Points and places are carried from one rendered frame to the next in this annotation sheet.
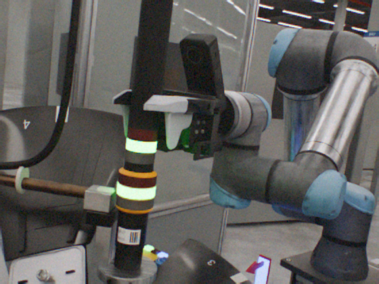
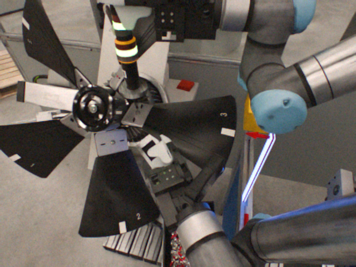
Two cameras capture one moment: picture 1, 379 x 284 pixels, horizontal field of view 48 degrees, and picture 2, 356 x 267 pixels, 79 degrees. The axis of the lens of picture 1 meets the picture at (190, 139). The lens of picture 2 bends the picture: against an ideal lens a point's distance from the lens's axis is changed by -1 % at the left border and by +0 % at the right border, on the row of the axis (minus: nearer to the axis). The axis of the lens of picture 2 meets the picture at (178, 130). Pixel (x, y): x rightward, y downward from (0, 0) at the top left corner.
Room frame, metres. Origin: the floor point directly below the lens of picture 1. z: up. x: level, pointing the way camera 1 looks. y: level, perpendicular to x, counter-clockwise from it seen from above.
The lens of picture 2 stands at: (0.39, -0.39, 1.57)
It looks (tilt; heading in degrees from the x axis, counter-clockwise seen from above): 46 degrees down; 65
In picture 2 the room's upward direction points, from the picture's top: straight up
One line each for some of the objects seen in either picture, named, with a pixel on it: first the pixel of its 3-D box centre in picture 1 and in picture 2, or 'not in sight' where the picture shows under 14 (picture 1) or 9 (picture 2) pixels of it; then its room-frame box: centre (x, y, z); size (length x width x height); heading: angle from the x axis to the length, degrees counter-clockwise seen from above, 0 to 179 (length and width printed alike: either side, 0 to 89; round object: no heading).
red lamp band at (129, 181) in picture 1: (137, 177); (125, 43); (0.47, 0.05, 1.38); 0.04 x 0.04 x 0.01
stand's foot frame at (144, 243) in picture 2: not in sight; (152, 211); (0.49, 0.29, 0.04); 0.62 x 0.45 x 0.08; 51
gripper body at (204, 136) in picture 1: (195, 120); (186, 11); (0.58, 0.00, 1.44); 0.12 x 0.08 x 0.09; 151
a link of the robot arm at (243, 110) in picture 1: (220, 114); (231, 8); (0.65, -0.04, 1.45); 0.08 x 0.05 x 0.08; 61
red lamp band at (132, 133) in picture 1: (142, 133); (120, 16); (0.47, 0.05, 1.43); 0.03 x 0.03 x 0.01
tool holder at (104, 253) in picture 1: (122, 233); (129, 70); (0.47, 0.06, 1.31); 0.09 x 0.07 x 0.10; 86
